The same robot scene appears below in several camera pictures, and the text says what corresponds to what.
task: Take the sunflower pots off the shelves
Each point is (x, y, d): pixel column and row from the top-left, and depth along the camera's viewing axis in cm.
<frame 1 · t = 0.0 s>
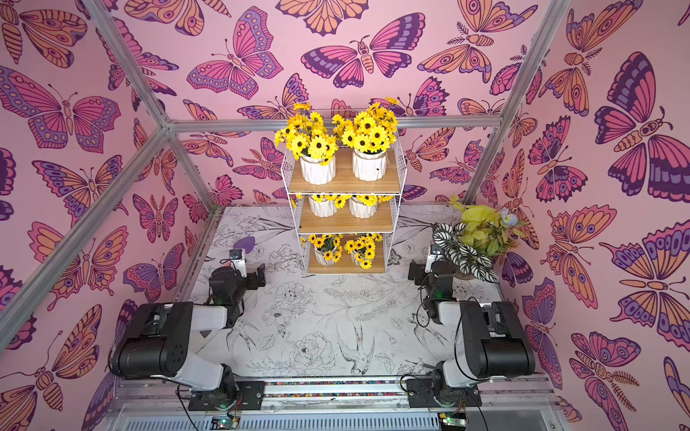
left hand: (252, 262, 95), fingers open
right hand: (429, 260, 93), fingers open
green striped leafy plant: (483, 233, 80), point 26 cm above the table

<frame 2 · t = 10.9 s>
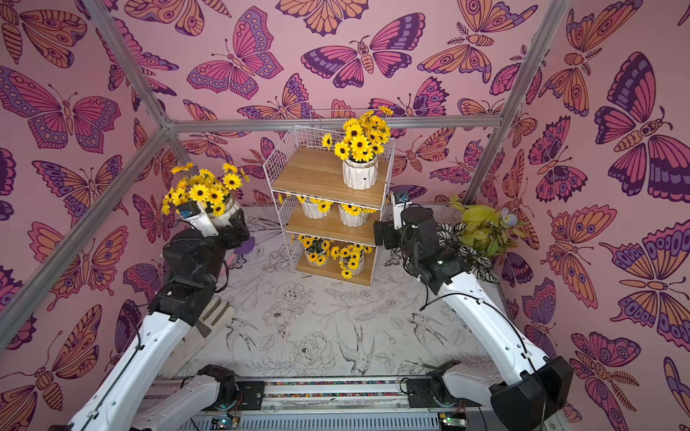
left hand: (229, 212, 69), fingers open
right hand: (396, 216, 74), fingers open
the named things where they were.

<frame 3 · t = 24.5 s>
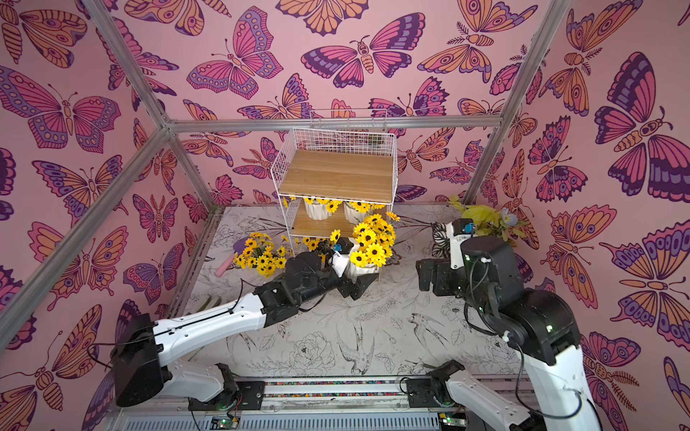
left hand: (368, 262, 70), fingers open
right hand: (438, 262, 59), fingers open
top left sunflower pot: (260, 254, 90), point 14 cm above the table
the other named things where they were.

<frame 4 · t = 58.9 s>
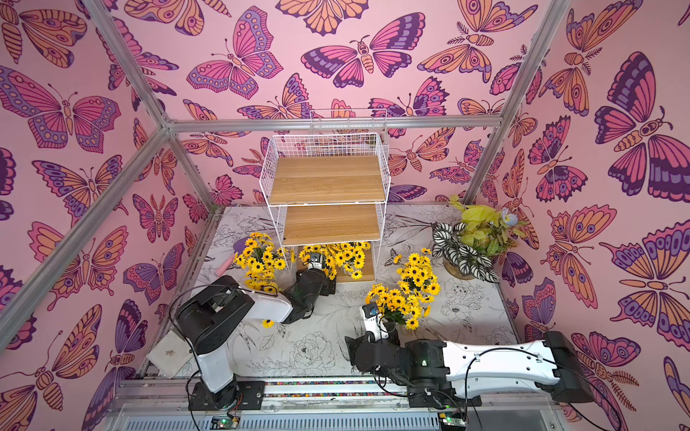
left hand: (327, 271, 96), fingers open
right hand: (357, 334, 73), fingers open
top right sunflower pot: (418, 277, 83), point 15 cm above the table
middle right sunflower pot: (395, 308, 78), point 14 cm above the table
the other named things where they were.

